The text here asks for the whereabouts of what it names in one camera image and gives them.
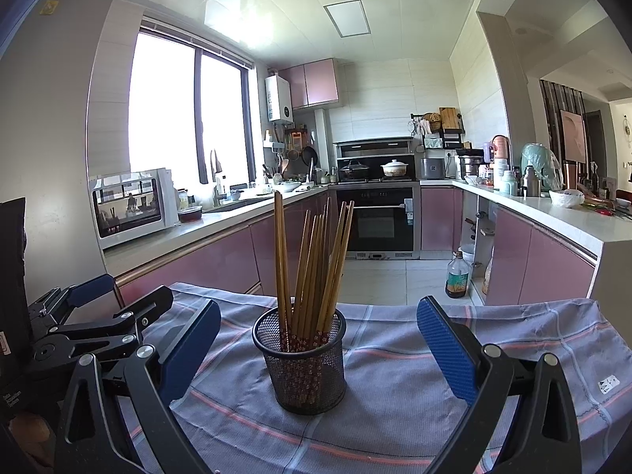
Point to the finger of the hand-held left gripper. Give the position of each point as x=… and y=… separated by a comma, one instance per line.
x=153, y=301
x=91, y=289

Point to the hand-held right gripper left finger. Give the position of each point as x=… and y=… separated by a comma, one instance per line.
x=192, y=350

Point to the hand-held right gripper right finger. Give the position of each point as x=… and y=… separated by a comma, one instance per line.
x=444, y=350

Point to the black mesh utensil holder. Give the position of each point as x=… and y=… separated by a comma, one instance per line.
x=306, y=385

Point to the bundle of wooden chopsticks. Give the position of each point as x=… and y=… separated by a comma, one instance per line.
x=282, y=266

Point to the cooking oil bottle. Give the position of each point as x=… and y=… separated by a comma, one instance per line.
x=455, y=279

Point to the blue plaid tablecloth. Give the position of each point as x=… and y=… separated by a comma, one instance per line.
x=395, y=405

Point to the pink base cabinet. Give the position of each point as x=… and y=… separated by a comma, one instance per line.
x=543, y=266
x=439, y=217
x=217, y=261

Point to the white countertop oven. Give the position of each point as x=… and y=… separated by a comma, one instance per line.
x=128, y=207

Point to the red bowl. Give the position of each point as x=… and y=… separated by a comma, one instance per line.
x=190, y=215

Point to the steel sink faucet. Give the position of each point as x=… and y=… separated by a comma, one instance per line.
x=216, y=192

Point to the black built-in oven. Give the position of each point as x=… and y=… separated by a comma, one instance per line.
x=385, y=227

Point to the grey refrigerator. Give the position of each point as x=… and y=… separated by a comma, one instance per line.
x=54, y=108

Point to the silver rice cooker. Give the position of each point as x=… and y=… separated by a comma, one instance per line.
x=433, y=170

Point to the steel steamer pot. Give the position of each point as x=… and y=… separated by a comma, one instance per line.
x=470, y=167

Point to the white casserole pot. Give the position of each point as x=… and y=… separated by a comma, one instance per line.
x=395, y=169

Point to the steel bottle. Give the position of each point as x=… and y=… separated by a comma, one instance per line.
x=531, y=182

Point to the kitchen window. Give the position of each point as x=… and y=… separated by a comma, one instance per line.
x=163, y=108

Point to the white bowl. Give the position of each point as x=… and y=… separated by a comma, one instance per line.
x=567, y=199

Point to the black lidded pot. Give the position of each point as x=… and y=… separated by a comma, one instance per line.
x=354, y=172

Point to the pink thermos jug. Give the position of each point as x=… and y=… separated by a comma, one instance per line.
x=500, y=148

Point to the green plastic-covered appliance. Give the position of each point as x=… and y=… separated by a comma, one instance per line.
x=540, y=163

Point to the steel range hood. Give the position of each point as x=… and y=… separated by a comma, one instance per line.
x=375, y=149

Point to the black frying pan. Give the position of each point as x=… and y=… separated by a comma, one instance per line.
x=309, y=155

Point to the white water heater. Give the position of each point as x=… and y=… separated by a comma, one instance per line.
x=279, y=98

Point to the framed pink picture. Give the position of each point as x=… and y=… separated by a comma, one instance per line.
x=572, y=136

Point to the ceiling light panel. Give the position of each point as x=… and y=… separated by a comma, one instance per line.
x=345, y=18

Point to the black wall rack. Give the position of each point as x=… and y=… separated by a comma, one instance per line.
x=449, y=138

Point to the pink wall cabinet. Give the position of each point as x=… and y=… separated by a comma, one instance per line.
x=318, y=84

